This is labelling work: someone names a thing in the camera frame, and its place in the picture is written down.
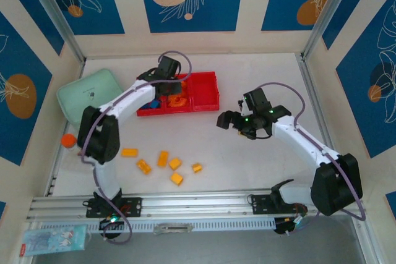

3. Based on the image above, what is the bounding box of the red three-compartment container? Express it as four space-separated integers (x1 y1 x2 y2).
136 71 221 118

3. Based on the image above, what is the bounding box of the white slotted cable duct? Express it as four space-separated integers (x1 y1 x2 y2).
40 217 276 234

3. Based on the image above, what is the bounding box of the orange curved lego piece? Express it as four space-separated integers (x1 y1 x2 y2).
168 95 187 109

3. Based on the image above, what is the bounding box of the metal latch handle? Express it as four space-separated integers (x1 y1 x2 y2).
153 223 194 234

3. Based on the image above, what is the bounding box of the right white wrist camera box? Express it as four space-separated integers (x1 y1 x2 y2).
238 100 251 118

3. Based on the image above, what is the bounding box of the translucent yellow lego brick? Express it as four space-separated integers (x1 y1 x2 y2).
136 159 153 176

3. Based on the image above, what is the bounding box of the light blue tissue pack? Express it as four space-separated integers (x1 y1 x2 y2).
20 225 88 257

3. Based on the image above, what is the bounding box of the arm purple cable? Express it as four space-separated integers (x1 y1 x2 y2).
79 50 193 245
253 82 366 224

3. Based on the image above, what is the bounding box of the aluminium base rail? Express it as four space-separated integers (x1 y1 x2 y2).
26 188 369 224

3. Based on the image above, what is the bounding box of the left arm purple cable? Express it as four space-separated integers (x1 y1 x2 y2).
79 50 193 245

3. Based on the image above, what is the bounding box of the aluminium frame post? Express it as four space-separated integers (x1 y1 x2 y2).
300 0 361 61
21 0 87 63

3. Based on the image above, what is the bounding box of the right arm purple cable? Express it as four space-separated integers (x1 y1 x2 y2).
253 82 366 224

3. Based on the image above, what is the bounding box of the black control box green light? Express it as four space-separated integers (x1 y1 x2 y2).
98 216 125 233
274 216 307 236

